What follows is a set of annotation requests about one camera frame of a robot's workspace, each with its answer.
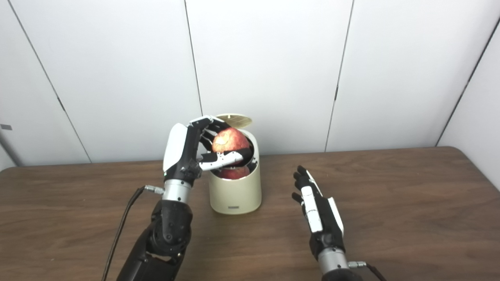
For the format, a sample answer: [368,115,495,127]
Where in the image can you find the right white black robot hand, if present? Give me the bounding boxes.
[292,165,345,260]

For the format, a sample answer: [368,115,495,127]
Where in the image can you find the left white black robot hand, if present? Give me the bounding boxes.
[162,115,254,188]

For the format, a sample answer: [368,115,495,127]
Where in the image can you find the red apple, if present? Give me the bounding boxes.
[212,128,251,157]

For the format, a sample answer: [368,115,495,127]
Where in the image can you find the cream-colored round bin lid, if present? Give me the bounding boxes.
[216,114,253,129]

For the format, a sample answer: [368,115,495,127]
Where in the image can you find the cream-colored bin body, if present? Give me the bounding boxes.
[208,129,262,215]

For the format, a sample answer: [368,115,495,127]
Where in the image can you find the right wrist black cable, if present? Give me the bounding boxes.
[349,261,387,281]

